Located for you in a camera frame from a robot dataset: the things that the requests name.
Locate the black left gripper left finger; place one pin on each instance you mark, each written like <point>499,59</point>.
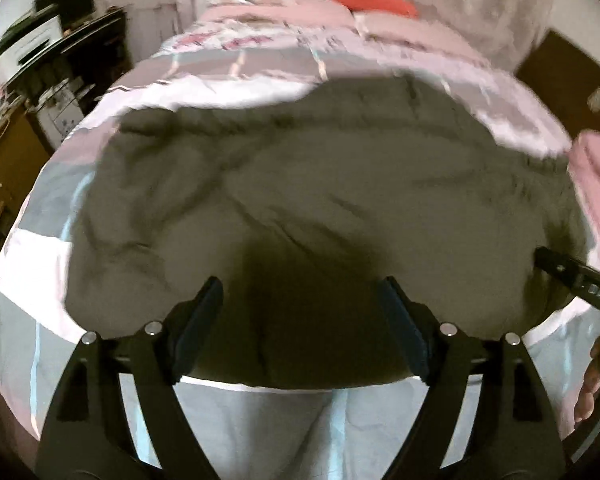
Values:
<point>115,413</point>

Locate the black monitor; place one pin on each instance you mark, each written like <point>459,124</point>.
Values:
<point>71,13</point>

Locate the olive green puffer jacket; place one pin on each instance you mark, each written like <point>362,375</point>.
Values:
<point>301,209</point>

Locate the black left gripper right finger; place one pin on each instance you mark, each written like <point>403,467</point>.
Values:
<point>514,433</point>

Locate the dark brown wooden nightstand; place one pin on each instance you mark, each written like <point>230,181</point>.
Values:
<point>566,80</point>

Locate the dark wooden desk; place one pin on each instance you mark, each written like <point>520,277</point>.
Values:
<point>51,93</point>

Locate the pink bed pillow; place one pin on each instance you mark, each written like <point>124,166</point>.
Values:
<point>431,36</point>

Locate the person's right hand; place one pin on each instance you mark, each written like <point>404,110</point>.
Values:
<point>585,404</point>

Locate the grey white patchwork bedspread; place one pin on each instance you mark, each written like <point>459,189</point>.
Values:
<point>254,432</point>

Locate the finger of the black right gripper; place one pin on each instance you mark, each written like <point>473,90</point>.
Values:
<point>581,280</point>

